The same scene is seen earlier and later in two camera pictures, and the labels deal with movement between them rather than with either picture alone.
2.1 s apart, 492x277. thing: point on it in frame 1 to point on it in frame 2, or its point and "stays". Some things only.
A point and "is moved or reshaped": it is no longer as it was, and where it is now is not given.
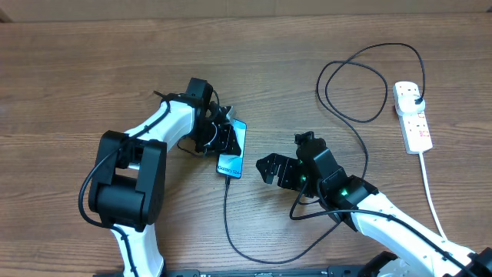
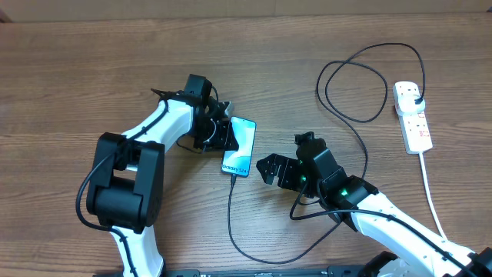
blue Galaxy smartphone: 232,165 is moved or reshaped
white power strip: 414,127 stays
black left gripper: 227,135 stays
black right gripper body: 295,176 stays
